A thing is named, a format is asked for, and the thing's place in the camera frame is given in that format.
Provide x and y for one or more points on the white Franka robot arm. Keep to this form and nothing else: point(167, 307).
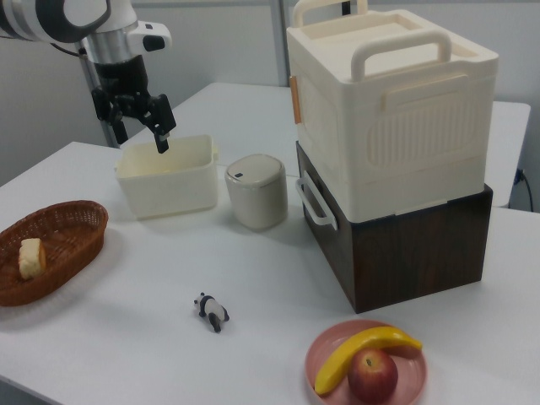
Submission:
point(50, 17)

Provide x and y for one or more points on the yellow banana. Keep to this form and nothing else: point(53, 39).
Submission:
point(346, 358)

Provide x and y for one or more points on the panda figurine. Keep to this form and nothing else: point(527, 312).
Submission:
point(211, 310)

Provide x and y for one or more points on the brown wicker basket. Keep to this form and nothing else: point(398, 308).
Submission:
point(71, 236)

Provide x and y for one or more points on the pink plate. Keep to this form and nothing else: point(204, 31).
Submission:
point(409, 379)

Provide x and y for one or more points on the black camera stand pole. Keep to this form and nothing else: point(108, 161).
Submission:
point(346, 7)

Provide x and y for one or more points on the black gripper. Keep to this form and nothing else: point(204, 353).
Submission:
point(122, 80)

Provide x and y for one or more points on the small cream trash bin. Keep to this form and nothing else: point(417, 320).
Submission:
point(257, 198)

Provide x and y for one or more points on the cream plastic open bin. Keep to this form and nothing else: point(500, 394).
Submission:
point(169, 194)

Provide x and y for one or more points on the yellow bread slice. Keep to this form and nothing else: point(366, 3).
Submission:
point(31, 259)

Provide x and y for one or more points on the dark wooden drawer casing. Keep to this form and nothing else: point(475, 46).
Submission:
point(413, 261)

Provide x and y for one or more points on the red apple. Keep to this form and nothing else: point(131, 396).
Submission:
point(371, 375)

